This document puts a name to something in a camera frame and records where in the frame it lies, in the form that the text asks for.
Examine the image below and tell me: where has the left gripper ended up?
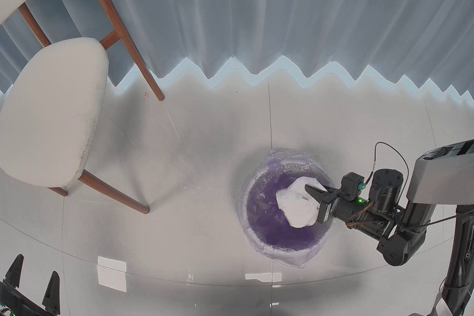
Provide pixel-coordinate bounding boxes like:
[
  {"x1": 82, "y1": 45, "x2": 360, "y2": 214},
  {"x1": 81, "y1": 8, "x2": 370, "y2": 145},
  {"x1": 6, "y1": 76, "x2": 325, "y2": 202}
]
[{"x1": 0, "y1": 254, "x2": 61, "y2": 316}]

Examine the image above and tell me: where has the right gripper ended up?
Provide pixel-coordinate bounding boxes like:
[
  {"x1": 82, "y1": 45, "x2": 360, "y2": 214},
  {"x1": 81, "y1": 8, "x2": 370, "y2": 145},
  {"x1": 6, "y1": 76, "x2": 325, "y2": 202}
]
[{"x1": 304, "y1": 184, "x2": 372, "y2": 225}]

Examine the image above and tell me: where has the purple plastic bag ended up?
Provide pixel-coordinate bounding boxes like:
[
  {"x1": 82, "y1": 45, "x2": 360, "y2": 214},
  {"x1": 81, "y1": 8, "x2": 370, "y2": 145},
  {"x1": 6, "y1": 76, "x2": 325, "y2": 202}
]
[{"x1": 236, "y1": 147, "x2": 334, "y2": 269}]

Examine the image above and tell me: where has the black cable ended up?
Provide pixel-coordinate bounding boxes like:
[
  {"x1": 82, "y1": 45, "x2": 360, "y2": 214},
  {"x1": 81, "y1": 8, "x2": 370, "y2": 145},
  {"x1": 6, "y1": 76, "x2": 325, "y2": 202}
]
[{"x1": 372, "y1": 141, "x2": 410, "y2": 194}]

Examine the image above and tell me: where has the white paper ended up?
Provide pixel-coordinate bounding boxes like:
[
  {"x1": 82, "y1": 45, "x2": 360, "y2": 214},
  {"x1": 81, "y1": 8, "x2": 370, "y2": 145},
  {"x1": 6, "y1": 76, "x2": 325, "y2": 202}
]
[{"x1": 276, "y1": 176, "x2": 325, "y2": 228}]

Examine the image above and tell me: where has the white trash bin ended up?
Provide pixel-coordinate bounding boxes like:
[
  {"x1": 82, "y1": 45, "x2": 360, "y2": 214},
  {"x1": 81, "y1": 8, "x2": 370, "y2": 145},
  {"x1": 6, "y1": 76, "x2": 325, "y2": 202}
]
[{"x1": 242, "y1": 159, "x2": 332, "y2": 260}]

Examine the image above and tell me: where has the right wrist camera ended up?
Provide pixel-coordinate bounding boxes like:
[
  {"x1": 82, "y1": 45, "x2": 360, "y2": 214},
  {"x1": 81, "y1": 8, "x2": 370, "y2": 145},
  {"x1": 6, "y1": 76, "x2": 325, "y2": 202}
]
[{"x1": 341, "y1": 172, "x2": 366, "y2": 202}]

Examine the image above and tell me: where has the white cushioned wooden chair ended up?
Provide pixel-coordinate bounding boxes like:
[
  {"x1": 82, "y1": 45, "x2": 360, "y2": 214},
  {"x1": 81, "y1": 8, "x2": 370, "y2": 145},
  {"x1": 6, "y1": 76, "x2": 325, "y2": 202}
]
[{"x1": 0, "y1": 0, "x2": 165, "y2": 215}]

